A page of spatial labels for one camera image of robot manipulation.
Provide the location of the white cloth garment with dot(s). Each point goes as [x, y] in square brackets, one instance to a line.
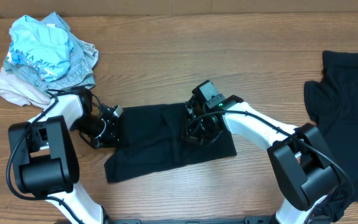
[19, 92]

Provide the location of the faded denim jeans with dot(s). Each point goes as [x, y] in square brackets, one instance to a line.
[83, 58]

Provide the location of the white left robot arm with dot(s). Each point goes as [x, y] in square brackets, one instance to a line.
[43, 165]

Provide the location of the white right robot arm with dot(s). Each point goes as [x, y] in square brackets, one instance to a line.
[304, 167]

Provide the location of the black folded garment pile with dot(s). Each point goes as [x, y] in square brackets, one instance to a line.
[333, 104]

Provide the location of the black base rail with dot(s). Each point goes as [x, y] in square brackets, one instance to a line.
[191, 221]

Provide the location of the black t-shirt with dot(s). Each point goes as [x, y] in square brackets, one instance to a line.
[150, 141]

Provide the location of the light blue printed shirt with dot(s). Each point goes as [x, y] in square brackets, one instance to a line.
[44, 47]

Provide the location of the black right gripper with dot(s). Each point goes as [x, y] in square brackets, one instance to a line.
[192, 128]

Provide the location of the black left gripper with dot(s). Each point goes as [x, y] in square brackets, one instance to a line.
[110, 129]

